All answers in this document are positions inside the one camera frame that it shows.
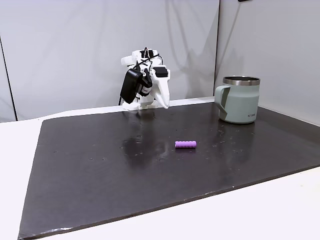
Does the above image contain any grey-green steel mug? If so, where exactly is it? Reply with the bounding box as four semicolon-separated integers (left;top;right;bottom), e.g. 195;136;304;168
214;75;262;125

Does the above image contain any black table mat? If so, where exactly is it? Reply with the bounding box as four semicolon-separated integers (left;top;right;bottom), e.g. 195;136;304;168
17;100;320;240

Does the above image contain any purple ribbed pen grip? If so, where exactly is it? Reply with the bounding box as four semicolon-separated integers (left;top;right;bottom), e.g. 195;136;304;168
174;140;198;150

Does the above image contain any black oval camera box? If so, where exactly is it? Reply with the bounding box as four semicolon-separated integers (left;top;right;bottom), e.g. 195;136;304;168
119;68;144;105

